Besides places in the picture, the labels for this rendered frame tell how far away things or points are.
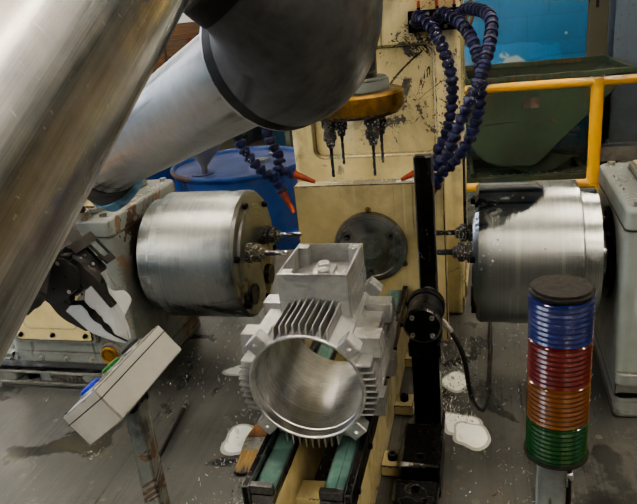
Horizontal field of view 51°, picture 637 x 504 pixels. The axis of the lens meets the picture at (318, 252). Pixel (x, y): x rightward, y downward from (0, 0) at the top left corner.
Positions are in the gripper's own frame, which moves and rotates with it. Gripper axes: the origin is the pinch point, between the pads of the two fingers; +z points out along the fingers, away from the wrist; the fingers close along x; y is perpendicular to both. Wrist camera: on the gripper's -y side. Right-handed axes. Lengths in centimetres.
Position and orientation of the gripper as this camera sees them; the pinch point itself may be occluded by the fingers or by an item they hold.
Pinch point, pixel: (119, 336)
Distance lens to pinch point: 96.1
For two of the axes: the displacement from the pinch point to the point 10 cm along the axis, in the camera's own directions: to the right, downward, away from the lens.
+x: -7.0, 5.8, 4.1
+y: 2.3, -3.6, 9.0
